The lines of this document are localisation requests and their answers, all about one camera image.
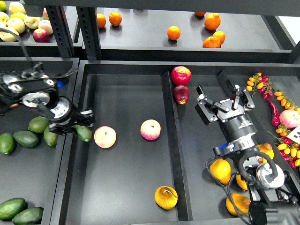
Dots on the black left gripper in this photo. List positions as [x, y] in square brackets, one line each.
[66, 125]

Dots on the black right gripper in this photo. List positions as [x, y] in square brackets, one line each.
[230, 113]

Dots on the dark green avocado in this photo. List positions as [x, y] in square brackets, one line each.
[84, 133]

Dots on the yellow pear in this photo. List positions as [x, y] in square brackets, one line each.
[241, 183]
[166, 197]
[241, 202]
[221, 170]
[267, 149]

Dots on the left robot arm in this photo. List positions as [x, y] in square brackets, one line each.
[33, 88]

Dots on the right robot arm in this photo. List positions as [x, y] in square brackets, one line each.
[274, 198]

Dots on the green avocado right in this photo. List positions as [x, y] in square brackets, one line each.
[50, 138]

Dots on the green avocado top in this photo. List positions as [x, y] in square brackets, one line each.
[38, 124]

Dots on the dark avocado middle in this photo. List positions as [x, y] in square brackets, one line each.
[26, 138]

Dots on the green avocado far left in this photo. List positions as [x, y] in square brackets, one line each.
[7, 143]

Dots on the yellow pear bottom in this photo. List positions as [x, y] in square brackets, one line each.
[241, 202]

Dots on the green avocado bottom left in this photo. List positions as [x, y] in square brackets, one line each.
[10, 208]

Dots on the pink apple left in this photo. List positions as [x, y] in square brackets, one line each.
[105, 137]

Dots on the pink apple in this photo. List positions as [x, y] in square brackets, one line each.
[150, 130]
[105, 137]

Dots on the cherry tomato bunch top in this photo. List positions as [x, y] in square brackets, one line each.
[261, 84]

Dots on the dark red apple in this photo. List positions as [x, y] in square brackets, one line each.
[181, 94]

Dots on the red chili pepper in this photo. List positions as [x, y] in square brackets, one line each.
[275, 113]

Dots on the black left tray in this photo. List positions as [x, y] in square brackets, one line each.
[32, 173]

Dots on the black tray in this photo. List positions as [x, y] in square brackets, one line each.
[116, 186]
[32, 173]

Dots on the orange front right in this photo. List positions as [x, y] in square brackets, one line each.
[212, 42]

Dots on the orange cherry tomato bunch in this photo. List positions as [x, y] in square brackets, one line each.
[285, 102]

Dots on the pink apple right edge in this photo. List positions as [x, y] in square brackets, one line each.
[290, 118]

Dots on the orange behind front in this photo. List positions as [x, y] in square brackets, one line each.
[220, 35]

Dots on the pink apple centre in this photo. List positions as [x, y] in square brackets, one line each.
[150, 130]

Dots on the white label card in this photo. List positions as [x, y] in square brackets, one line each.
[295, 135]

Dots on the cherry tomato bunch lower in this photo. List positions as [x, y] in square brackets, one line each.
[290, 150]

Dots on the black centre tray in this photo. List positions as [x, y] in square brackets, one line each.
[116, 186]

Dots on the large orange right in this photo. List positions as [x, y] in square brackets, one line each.
[212, 21]

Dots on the orange centre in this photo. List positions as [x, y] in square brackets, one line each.
[173, 33]

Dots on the orange under shelf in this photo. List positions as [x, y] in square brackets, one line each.
[199, 14]

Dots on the red apple on shelf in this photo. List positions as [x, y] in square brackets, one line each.
[41, 36]

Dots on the black upper right shelf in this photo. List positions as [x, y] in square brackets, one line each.
[142, 35]

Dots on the black perforated post right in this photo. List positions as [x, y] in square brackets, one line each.
[88, 24]

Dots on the black perforated post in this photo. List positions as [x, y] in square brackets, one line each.
[58, 20]
[88, 24]

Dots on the black perforated post left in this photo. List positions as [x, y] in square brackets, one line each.
[58, 20]

